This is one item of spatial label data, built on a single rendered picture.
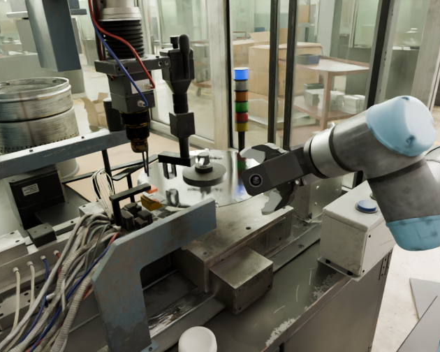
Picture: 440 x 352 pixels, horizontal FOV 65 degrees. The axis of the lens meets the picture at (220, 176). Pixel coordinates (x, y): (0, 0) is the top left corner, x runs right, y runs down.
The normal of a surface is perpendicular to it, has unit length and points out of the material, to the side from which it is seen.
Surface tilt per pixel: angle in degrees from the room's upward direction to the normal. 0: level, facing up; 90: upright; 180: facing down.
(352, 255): 90
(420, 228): 79
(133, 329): 90
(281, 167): 61
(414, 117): 57
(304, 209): 90
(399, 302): 0
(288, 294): 0
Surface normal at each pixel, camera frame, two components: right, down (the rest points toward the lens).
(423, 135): 0.45, -0.22
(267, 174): -0.06, -0.06
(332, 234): -0.74, 0.31
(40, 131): 0.57, 0.33
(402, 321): -0.04, -0.90
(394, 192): -0.58, 0.25
